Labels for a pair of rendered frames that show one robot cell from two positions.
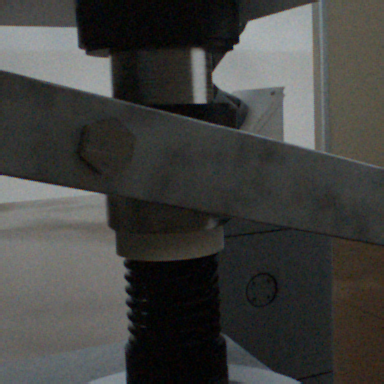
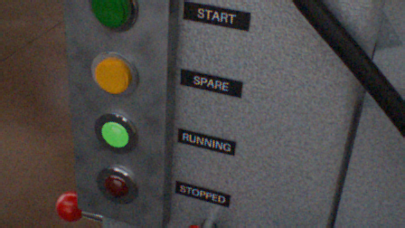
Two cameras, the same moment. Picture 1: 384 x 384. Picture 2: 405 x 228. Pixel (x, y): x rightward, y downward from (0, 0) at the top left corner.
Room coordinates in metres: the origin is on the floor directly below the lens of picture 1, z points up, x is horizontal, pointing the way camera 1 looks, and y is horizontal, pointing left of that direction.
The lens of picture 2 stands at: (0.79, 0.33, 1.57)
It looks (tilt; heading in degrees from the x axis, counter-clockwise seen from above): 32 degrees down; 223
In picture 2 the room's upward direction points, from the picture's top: 4 degrees clockwise
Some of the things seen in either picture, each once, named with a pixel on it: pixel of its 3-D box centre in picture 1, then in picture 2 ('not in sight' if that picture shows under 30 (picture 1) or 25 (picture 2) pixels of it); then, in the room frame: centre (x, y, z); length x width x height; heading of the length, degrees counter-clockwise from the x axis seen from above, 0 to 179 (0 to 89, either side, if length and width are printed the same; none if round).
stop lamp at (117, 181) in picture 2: not in sight; (117, 185); (0.57, 0.03, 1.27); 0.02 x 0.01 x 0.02; 116
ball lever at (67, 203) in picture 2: not in sight; (91, 212); (0.54, -0.04, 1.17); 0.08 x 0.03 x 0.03; 116
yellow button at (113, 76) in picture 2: not in sight; (113, 75); (0.57, 0.03, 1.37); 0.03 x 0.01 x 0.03; 116
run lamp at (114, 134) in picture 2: not in sight; (116, 133); (0.57, 0.03, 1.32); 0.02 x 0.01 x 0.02; 116
